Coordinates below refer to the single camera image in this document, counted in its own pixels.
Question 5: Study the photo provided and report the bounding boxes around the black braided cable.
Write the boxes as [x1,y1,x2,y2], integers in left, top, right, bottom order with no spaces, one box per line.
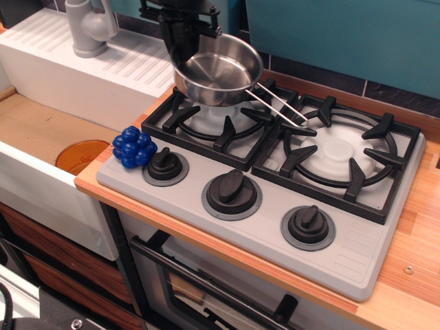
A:
[0,283,14,330]

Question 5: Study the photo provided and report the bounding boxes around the black left burner grate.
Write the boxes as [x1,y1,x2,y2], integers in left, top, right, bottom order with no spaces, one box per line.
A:
[142,79,298,171]

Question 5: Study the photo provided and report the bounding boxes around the black right burner grate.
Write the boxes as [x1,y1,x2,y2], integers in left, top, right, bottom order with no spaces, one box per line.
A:
[252,95,426,225]

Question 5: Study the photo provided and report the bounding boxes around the black left stove knob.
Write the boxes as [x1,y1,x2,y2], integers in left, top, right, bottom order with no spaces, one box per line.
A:
[142,147,189,187]

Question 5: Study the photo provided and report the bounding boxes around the grey toy stove top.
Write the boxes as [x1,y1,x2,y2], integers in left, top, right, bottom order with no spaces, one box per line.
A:
[95,65,427,303]

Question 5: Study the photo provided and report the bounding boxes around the black right stove knob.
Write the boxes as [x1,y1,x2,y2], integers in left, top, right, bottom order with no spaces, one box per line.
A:
[280,205,336,252]

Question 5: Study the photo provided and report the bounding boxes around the white toy sink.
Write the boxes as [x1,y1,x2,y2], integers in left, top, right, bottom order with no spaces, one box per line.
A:
[1,9,173,261]

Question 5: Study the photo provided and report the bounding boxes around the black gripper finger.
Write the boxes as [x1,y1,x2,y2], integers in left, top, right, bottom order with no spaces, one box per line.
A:
[158,10,175,59]
[175,21,199,64]

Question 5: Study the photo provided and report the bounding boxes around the black middle stove knob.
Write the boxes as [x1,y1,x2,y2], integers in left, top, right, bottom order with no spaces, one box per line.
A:
[201,169,263,221]

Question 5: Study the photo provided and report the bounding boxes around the stainless steel pan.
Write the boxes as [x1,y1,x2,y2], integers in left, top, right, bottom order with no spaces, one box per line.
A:
[170,34,308,127]

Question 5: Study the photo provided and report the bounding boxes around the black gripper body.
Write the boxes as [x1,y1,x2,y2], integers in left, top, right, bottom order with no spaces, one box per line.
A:
[139,0,221,37]

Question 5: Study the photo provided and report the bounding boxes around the grey toy faucet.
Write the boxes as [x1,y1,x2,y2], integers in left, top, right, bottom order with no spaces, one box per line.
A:
[65,0,118,58]

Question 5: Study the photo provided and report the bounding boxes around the wooden drawer fronts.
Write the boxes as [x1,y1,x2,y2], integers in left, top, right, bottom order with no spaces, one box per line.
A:
[1,204,146,329]

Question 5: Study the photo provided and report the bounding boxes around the blue toy blueberry cluster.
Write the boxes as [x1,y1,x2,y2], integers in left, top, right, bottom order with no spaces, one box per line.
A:
[112,126,157,169]

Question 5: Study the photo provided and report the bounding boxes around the black stove knob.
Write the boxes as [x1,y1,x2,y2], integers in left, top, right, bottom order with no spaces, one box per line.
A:
[201,169,263,221]
[142,147,189,187]
[280,205,336,252]

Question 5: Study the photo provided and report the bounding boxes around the oven door with handle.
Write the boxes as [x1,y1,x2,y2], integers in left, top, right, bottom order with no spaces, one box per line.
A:
[128,230,361,329]

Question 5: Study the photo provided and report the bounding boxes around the black burner grate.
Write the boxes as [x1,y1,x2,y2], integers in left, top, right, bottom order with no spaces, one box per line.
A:
[252,95,426,225]
[142,79,298,171]

